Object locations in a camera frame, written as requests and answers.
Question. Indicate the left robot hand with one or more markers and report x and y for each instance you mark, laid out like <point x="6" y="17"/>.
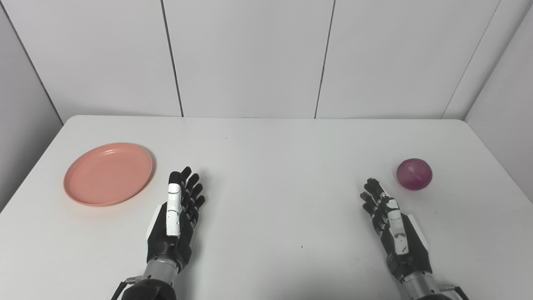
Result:
<point x="175" y="225"/>

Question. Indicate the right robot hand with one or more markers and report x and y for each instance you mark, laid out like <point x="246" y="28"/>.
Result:
<point x="399" y="237"/>

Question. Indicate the red onion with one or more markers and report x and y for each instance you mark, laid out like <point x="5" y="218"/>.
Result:
<point x="414" y="174"/>

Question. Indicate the pink plate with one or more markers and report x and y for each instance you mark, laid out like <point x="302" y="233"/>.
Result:
<point x="108" y="174"/>

